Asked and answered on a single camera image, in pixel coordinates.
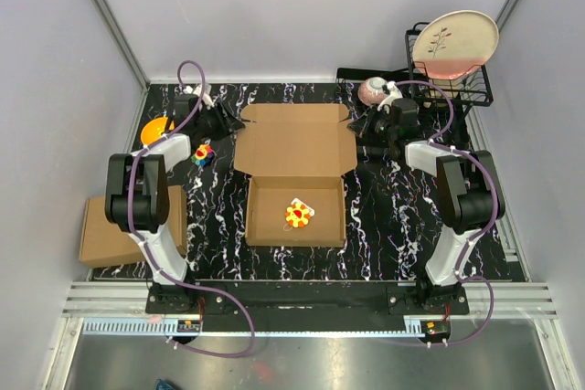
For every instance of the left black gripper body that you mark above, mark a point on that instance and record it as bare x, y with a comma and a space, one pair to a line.
213, 122

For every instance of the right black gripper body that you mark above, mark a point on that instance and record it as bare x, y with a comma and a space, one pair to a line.
377, 126

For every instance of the brown cardboard box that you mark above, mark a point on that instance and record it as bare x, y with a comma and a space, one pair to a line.
295, 151
103, 244

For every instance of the orange plush flower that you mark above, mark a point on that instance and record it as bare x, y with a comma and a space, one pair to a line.
298, 214

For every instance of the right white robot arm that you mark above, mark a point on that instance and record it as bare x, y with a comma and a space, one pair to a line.
469, 194

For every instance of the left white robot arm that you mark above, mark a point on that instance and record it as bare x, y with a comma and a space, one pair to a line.
136, 194

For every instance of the folded brown cardboard box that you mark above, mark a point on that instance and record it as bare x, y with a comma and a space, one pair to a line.
103, 244

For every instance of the orange bowl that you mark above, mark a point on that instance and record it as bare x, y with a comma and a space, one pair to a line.
153, 130

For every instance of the rainbow plush flower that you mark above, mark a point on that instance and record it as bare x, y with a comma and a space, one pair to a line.
203, 155

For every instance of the pink patterned bowl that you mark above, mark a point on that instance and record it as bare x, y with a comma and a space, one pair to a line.
374, 92

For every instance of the cream pink plate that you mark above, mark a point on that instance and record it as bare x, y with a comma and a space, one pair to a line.
455, 45

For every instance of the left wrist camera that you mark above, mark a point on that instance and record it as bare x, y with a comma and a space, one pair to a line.
201, 94

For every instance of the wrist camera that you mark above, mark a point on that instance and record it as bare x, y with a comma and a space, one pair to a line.
391, 93
201, 94

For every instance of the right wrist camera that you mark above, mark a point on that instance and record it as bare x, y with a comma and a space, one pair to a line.
391, 93

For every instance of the black wire dish rack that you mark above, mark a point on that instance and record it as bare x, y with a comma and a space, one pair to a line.
467, 92

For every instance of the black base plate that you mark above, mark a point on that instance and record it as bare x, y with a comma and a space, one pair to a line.
388, 297

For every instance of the aluminium rail frame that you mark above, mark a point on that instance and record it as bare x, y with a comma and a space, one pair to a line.
124, 302

